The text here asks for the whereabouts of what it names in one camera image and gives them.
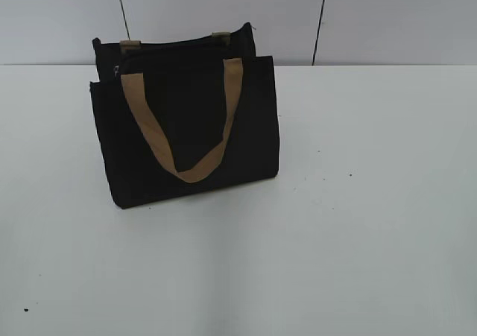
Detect black tote bag tan handles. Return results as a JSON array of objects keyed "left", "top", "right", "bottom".
[{"left": 90, "top": 23, "right": 279, "bottom": 209}]

